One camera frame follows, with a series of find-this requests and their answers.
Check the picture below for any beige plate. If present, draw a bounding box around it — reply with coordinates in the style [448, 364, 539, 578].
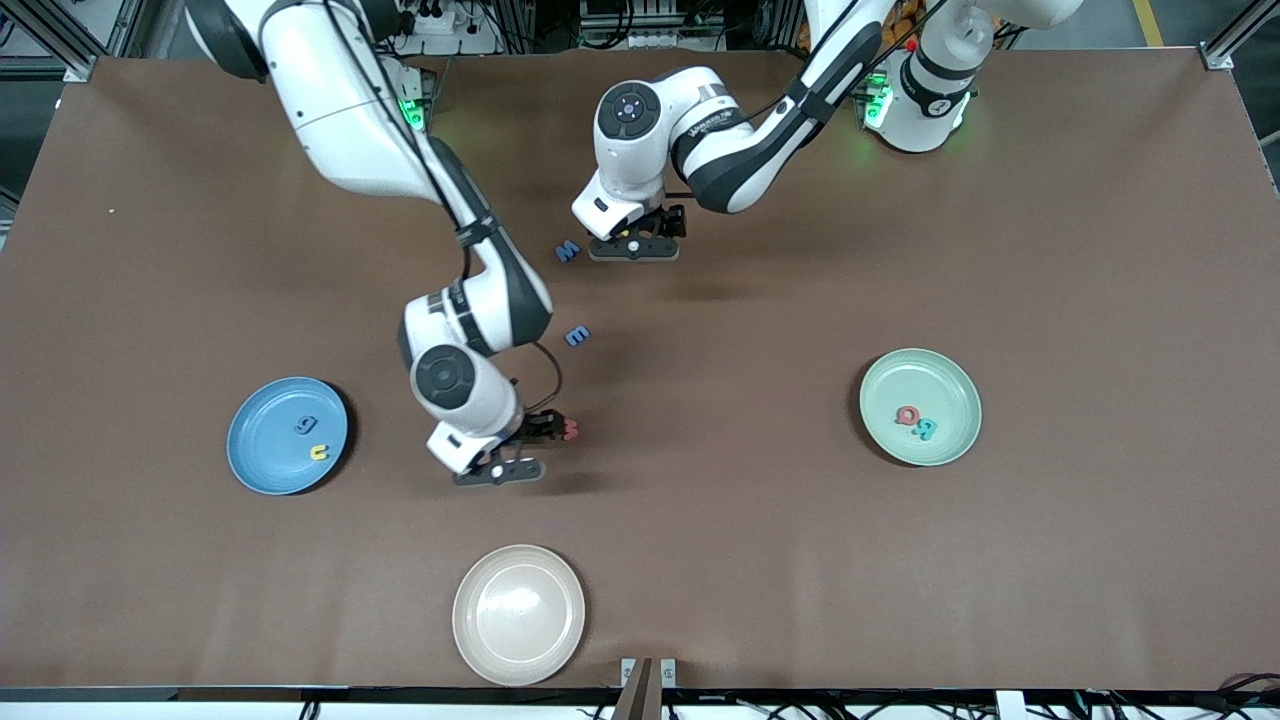
[452, 544, 587, 687]

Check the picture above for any dark electronics rack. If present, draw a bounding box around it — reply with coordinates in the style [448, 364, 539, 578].
[578, 0, 723, 51]

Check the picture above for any blue plate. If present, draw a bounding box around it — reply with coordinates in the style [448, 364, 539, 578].
[226, 376, 350, 497]

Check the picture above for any white power strip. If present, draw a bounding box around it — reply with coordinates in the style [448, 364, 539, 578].
[395, 0, 501, 56]

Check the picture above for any orange packets pile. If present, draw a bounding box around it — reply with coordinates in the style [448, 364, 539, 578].
[880, 0, 926, 46]

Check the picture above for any pale green plate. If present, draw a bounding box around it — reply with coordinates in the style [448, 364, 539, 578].
[858, 347, 983, 468]

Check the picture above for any metal mount bracket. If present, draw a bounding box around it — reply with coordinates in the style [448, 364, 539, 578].
[612, 657, 678, 720]

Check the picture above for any aluminium frame post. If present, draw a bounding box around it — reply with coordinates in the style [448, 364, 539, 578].
[1200, 0, 1280, 71]
[0, 0, 106, 83]

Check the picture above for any black looped floor cable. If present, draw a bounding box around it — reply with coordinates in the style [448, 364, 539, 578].
[1215, 674, 1280, 703]

